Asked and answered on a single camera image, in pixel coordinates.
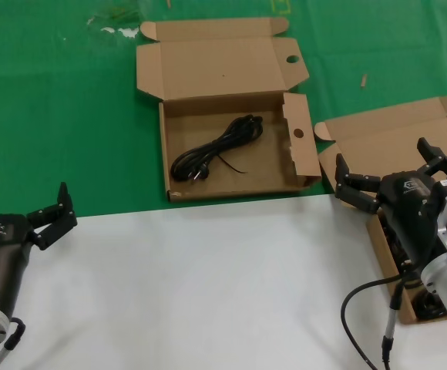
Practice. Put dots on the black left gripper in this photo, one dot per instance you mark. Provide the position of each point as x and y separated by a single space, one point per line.
0 246

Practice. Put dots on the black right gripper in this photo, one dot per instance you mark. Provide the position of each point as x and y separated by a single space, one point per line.
406 208

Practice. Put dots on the open cardboard box plain lid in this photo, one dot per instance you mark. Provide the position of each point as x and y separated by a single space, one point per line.
377 146

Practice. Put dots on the open cardboard box with holes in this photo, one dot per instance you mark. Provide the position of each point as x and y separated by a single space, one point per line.
223 58

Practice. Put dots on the small wooden stick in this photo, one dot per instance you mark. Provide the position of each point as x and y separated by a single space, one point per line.
363 80

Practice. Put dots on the green table cloth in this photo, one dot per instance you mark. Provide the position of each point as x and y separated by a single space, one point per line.
54 115

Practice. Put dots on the clear plastic scrap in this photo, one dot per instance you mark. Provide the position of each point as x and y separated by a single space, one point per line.
127 32

